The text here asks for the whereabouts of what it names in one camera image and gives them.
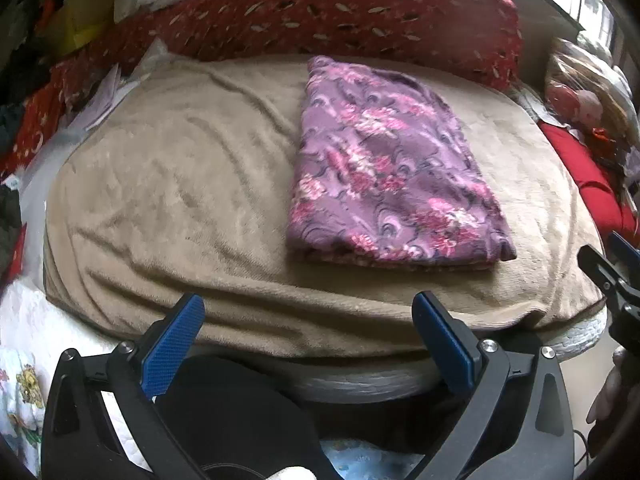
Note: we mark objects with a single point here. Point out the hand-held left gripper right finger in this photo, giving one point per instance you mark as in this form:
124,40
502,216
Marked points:
445,346

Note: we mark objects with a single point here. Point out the light blue printed cloth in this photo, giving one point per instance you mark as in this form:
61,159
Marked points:
370,460

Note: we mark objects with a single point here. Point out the white papers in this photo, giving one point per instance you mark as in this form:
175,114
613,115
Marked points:
102,97

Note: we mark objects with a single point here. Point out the purple floral cloth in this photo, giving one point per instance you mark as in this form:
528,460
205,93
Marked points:
390,170

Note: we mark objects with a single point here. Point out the white cartoon print cloth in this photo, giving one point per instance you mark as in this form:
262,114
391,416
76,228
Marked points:
20,390

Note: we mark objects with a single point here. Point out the red patterned pillow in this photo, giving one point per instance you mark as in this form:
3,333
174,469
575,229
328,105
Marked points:
325,5

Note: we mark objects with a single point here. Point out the beige fleece blanket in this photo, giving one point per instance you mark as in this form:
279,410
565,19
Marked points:
175,185

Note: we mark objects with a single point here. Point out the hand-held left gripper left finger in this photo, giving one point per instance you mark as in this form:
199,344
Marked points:
170,345

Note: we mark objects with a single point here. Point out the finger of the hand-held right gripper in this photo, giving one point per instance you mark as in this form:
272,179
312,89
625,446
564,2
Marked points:
625,255
600,270

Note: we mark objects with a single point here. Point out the yellow bag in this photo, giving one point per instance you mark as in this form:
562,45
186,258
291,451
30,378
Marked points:
80,22

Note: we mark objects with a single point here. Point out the red cushion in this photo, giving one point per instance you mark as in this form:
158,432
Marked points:
585,175

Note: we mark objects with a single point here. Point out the person's right hand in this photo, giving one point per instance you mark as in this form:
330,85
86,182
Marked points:
606,390

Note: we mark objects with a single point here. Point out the person's white sock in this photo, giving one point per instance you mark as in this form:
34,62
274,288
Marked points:
290,474

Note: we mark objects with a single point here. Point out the plastic-wrapped doll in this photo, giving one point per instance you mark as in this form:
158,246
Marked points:
580,95

